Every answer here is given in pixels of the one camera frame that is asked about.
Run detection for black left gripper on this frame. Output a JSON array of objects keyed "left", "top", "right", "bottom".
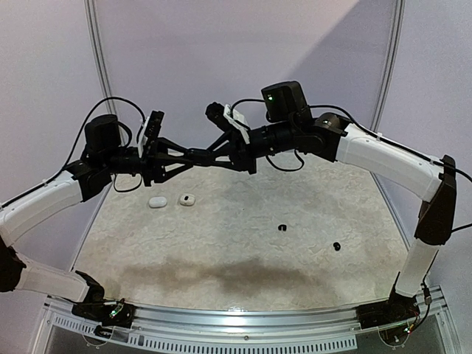
[{"left": 103, "top": 136, "right": 194, "bottom": 186}]

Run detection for black earbud charging case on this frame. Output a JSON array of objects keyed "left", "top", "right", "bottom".
[{"left": 185, "top": 148, "right": 214, "bottom": 167}]

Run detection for white oval earbud charging case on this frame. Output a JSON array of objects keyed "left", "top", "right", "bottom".
[{"left": 148, "top": 196, "right": 167, "bottom": 209}]

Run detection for white stem earbud charging case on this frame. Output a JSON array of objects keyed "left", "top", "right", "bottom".
[{"left": 178, "top": 194, "right": 195, "bottom": 207}]

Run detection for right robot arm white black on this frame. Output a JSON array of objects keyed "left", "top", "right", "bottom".
[{"left": 206, "top": 81, "right": 457, "bottom": 329}]

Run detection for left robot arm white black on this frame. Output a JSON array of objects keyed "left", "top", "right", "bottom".
[{"left": 1, "top": 111, "right": 194, "bottom": 328}]

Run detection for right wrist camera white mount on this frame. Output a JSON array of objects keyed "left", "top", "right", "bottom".
[{"left": 205, "top": 102, "right": 250, "bottom": 145}]

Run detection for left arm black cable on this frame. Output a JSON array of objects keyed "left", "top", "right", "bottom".
[{"left": 0, "top": 96, "right": 147, "bottom": 207}]

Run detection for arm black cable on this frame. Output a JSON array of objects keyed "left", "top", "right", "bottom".
[
  {"left": 0, "top": 96, "right": 147, "bottom": 207},
  {"left": 230, "top": 97, "right": 472, "bottom": 233}
]

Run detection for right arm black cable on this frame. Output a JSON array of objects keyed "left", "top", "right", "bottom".
[{"left": 230, "top": 97, "right": 472, "bottom": 233}]

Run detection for left aluminium wall post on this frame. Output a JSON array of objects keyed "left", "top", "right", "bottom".
[{"left": 84, "top": 0, "right": 112, "bottom": 98}]

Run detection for aluminium wall post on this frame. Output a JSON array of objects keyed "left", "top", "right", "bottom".
[
  {"left": 370, "top": 0, "right": 406, "bottom": 131},
  {"left": 84, "top": 0, "right": 112, "bottom": 98}
]

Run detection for right aluminium wall post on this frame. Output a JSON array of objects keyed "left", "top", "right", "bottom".
[{"left": 370, "top": 0, "right": 406, "bottom": 131}]

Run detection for aluminium front rail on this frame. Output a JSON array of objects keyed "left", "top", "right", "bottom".
[{"left": 32, "top": 287, "right": 462, "bottom": 353}]

